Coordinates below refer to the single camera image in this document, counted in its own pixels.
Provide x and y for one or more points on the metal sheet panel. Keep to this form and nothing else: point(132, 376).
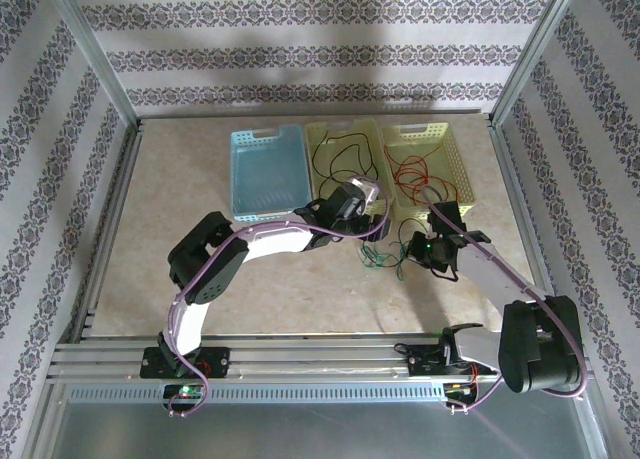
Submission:
point(300, 429)

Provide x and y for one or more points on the aluminium frame post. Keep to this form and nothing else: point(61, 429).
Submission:
point(85, 49)
point(535, 44)

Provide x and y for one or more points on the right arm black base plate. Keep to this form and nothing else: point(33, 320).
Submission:
point(425, 364)

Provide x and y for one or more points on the left aluminium side rail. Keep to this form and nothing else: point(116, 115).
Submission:
point(115, 219)

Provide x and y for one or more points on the right aluminium side rail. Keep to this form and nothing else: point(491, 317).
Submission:
point(525, 219)

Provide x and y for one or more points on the left aluminium frame post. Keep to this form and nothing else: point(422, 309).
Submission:
point(85, 49)

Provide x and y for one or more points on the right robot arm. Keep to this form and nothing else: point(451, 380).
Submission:
point(495, 274)

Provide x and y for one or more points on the aluminium side rail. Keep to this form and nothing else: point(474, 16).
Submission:
point(525, 219)
point(115, 219)

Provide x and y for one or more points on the blue perforated plastic basket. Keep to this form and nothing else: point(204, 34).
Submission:
point(270, 174)

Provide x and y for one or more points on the right aluminium frame post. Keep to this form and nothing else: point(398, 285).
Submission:
point(535, 44)

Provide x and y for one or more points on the aluminium mounting rails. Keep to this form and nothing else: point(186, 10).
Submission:
point(320, 354)

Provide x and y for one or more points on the aluminium back rail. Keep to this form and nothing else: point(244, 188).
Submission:
point(310, 114)

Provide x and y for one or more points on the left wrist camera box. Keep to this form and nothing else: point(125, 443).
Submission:
point(365, 186)

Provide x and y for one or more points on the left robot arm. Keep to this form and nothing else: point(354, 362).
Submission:
point(280, 241)

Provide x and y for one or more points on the small board with green light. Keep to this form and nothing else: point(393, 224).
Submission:
point(185, 390)

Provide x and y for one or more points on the yellow perforated plastic basket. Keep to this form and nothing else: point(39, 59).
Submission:
point(345, 129)
point(450, 149)

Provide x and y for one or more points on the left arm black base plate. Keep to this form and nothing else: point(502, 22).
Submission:
point(220, 361)

